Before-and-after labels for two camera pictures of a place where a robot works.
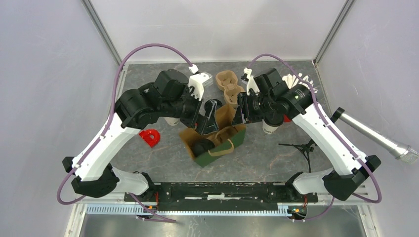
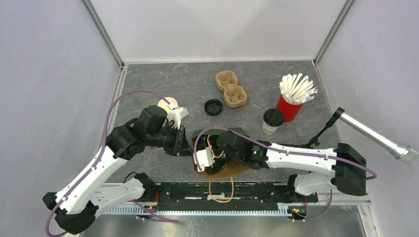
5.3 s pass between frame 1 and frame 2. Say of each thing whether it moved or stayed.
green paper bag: moved
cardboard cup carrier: stayed
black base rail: stayed
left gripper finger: moved
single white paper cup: stayed
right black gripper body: moved
